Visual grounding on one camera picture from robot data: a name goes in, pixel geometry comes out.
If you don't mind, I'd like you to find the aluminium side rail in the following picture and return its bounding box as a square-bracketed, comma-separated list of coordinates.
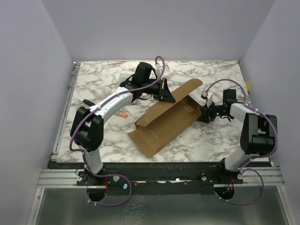
[50, 62, 81, 161]

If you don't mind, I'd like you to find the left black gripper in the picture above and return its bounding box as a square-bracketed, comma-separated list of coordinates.
[142, 78, 175, 103]

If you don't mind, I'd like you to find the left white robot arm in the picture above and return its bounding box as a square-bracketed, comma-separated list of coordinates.
[69, 62, 175, 185]

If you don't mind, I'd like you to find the orange capped marker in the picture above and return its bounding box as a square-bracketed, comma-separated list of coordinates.
[119, 112, 128, 118]

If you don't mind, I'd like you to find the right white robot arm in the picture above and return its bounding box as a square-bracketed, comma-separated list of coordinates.
[198, 89, 278, 183]

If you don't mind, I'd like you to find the black metal base rail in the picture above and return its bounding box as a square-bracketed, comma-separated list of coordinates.
[48, 161, 243, 198]

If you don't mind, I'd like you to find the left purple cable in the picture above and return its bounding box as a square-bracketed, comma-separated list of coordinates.
[69, 55, 165, 207]

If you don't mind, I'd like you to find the purple black highlighter marker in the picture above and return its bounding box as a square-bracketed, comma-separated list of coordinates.
[83, 99, 95, 106]

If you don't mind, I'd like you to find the clear plastic screw organizer box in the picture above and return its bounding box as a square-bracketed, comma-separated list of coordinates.
[118, 73, 132, 86]

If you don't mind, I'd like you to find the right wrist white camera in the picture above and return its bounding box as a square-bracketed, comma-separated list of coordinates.
[201, 91, 213, 107]

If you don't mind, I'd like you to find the aluminium front extrusion rail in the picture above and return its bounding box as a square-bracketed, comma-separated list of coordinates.
[37, 164, 285, 188]

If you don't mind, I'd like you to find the brown cardboard box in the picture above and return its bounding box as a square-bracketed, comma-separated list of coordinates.
[128, 78, 203, 158]

